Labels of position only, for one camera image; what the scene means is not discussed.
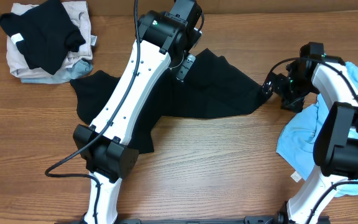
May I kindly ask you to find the folded black shirt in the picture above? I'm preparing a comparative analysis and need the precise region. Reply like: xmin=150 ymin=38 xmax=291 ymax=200
xmin=0 ymin=0 xmax=86 ymax=75

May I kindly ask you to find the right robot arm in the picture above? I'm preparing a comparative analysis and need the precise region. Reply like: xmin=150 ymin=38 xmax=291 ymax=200
xmin=262 ymin=42 xmax=358 ymax=223

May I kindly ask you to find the light blue t-shirt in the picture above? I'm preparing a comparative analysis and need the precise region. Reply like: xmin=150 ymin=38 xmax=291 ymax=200
xmin=276 ymin=62 xmax=358 ymax=180

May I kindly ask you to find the folded light blue denim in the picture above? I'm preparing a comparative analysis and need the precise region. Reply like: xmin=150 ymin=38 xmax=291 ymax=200
xmin=21 ymin=59 xmax=93 ymax=84

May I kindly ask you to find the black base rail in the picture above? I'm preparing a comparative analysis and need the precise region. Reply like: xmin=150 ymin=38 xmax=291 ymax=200
xmin=54 ymin=215 xmax=331 ymax=224

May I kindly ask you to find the black polo shirt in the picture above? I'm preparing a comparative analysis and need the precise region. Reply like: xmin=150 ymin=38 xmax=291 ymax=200
xmin=70 ymin=49 xmax=272 ymax=154

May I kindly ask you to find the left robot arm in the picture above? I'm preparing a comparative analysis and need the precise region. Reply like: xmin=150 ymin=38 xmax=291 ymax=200
xmin=73 ymin=0 xmax=203 ymax=223

